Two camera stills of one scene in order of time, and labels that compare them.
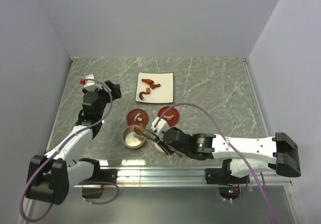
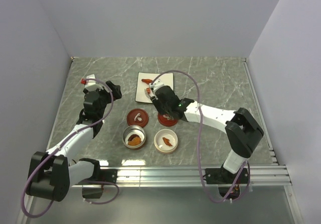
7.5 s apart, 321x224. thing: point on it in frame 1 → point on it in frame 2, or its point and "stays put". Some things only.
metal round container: x=131 y=139 stays put
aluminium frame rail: x=174 y=177 stays put
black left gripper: x=115 y=93 stays put
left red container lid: x=137 y=116 stays put
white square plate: x=163 y=94 stays put
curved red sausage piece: x=140 y=94 → x=133 y=136
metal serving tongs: x=146 y=133 → x=150 y=95
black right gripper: x=164 y=146 → x=157 y=102
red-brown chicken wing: x=148 y=81 stays put
